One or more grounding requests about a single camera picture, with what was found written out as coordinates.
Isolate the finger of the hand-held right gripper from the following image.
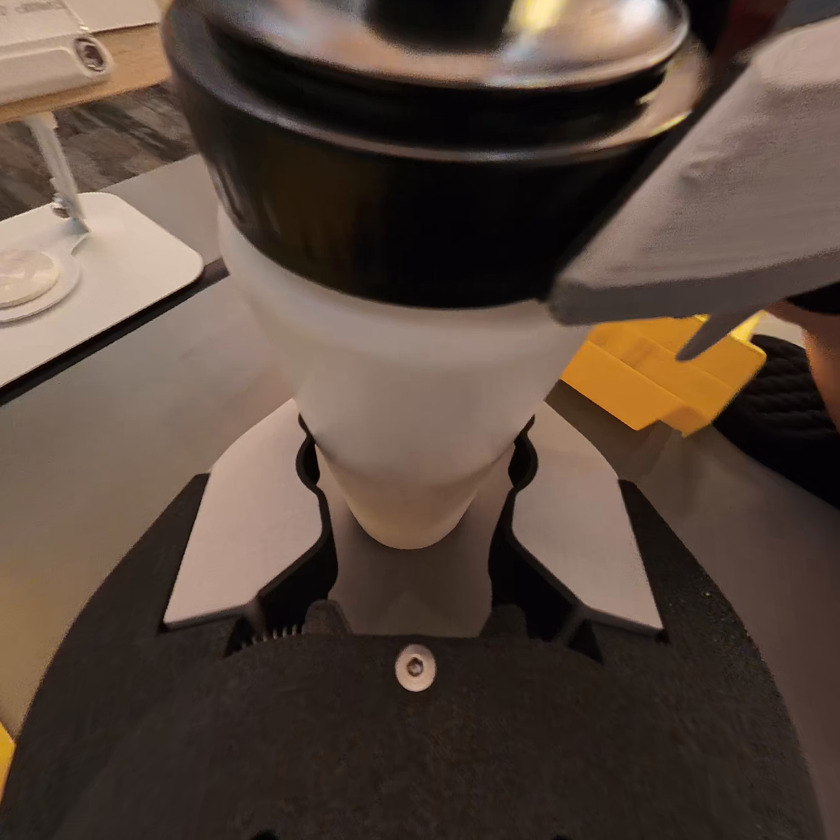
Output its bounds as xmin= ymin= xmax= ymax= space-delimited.
xmin=548 ymin=16 xmax=840 ymax=363

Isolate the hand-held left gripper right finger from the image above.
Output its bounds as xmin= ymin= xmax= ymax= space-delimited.
xmin=489 ymin=403 xmax=665 ymax=641

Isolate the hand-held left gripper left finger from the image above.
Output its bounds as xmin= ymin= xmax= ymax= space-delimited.
xmin=163 ymin=399 xmax=339 ymax=641

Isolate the white plastic bottle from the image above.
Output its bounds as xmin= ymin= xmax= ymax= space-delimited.
xmin=217 ymin=210 xmax=592 ymax=550

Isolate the black bottle lid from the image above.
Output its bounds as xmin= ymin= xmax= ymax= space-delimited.
xmin=161 ymin=0 xmax=711 ymax=309

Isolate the person's right forearm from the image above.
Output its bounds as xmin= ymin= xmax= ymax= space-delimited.
xmin=768 ymin=298 xmax=840 ymax=424

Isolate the black wrist rest pad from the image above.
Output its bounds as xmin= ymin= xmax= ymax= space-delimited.
xmin=712 ymin=335 xmax=840 ymax=509

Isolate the white stand base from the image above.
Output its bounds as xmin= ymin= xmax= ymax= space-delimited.
xmin=0 ymin=26 xmax=204 ymax=389

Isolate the wooden document board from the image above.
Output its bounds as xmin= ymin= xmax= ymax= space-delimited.
xmin=0 ymin=26 xmax=173 ymax=126

